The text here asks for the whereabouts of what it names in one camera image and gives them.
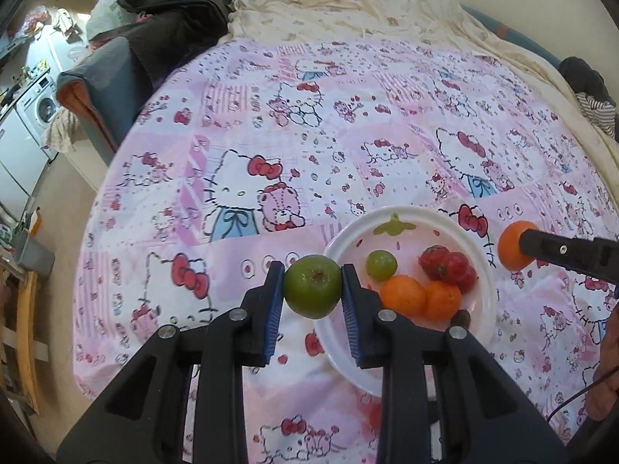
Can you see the pink cartoon printed blanket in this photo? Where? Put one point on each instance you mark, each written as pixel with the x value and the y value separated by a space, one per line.
pixel 290 154

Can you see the person's right forearm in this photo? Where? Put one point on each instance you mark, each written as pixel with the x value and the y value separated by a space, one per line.
pixel 605 362

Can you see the white pink plate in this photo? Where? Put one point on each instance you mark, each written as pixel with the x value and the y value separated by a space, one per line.
pixel 411 232

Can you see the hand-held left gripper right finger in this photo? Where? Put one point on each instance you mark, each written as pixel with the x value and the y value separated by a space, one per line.
pixel 352 314

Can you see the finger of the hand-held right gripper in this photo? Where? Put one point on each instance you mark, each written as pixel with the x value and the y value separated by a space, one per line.
pixel 561 250

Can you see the white washing machine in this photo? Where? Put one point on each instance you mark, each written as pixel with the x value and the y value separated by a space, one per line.
pixel 41 104

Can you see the grey bin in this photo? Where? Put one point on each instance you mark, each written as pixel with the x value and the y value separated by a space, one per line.
pixel 34 251

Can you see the white plastic bag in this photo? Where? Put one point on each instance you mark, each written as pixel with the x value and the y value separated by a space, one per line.
pixel 104 14

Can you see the white cabinet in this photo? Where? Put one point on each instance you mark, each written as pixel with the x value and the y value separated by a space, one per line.
pixel 14 164

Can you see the dark purple grape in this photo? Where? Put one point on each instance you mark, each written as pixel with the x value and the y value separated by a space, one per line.
pixel 462 318

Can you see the dark cloth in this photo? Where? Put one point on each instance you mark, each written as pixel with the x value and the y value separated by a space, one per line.
pixel 585 77

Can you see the green grape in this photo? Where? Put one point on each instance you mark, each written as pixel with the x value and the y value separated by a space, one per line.
pixel 382 265

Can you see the striped cloth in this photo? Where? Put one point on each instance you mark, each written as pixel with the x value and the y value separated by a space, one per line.
pixel 604 113

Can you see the teal mattress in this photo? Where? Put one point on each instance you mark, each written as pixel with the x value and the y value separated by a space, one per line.
pixel 508 31

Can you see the orange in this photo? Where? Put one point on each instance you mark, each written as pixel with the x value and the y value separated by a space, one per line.
pixel 444 299
pixel 510 251
pixel 404 295

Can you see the black jacket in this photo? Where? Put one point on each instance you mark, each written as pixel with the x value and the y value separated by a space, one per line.
pixel 179 9

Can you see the green apple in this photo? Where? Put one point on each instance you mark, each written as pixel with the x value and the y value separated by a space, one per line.
pixel 312 286

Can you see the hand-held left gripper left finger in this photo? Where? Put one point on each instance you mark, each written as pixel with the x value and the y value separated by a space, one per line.
pixel 273 309

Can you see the wooden shelf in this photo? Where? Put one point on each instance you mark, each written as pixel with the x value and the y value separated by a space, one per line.
pixel 22 348

